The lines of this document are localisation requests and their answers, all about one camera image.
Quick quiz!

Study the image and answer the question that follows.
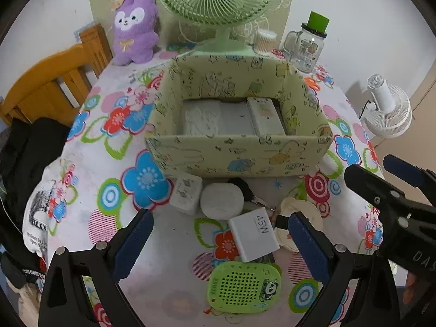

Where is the green printed board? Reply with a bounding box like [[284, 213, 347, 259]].
[[88, 0, 298, 51]]

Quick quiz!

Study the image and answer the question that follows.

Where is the person's right hand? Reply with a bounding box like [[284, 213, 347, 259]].
[[405, 272, 419, 305]]

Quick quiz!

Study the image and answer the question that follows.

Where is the purple plush toy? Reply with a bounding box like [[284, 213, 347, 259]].
[[112, 0, 159, 66]]

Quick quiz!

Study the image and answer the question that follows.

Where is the cream round case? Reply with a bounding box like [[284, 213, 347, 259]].
[[274, 197, 323, 253]]

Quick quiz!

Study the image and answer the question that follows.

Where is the white oval earbud case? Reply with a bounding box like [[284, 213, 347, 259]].
[[199, 183, 245, 219]]

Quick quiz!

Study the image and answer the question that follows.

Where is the green panda perforated case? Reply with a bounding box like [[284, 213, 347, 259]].
[[207, 261, 283, 314]]

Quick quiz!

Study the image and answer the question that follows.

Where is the wooden chair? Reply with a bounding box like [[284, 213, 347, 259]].
[[0, 24, 113, 126]]

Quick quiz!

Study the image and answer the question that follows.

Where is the beige cloth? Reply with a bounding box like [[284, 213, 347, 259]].
[[12, 279, 43, 327]]

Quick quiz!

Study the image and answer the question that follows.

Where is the white printed cloth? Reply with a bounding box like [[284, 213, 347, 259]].
[[22, 177, 59, 257]]

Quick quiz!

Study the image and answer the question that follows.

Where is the yellow patterned fabric storage box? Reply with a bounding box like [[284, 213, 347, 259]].
[[145, 54, 334, 179]]

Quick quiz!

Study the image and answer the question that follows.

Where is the glass mug with green lid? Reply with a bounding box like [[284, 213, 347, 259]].
[[283, 12, 330, 74]]

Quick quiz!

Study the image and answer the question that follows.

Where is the white small fan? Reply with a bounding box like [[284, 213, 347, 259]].
[[360, 74, 413, 138]]

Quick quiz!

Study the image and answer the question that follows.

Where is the black key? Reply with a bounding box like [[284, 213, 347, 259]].
[[228, 178, 276, 212]]

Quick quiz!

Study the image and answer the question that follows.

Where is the white square charger block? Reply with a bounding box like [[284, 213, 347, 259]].
[[228, 207, 280, 263]]

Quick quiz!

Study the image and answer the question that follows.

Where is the white printed plug adapter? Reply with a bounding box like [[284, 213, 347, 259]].
[[169, 174, 204, 215]]

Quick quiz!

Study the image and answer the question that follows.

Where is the cotton swab container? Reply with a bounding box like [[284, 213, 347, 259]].
[[253, 28, 278, 55]]

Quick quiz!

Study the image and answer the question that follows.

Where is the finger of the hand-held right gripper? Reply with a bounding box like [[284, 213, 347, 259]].
[[382, 154, 436, 189], [343, 164, 436, 242]]

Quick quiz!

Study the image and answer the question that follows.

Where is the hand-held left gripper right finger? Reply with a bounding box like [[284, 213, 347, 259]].
[[288, 211, 400, 327]]

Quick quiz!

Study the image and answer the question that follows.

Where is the green desk fan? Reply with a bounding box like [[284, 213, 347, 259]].
[[157, 0, 281, 57]]

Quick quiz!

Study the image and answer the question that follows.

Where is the floral tablecloth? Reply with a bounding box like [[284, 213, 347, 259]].
[[44, 43, 389, 327]]

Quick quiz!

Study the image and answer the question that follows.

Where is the white padded packet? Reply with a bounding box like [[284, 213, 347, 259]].
[[182, 99, 222, 135]]

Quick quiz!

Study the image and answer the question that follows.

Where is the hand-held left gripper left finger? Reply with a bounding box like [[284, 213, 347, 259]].
[[38, 208, 155, 327]]

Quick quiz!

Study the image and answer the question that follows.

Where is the black clothing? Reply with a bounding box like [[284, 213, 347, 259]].
[[0, 117, 70, 246]]

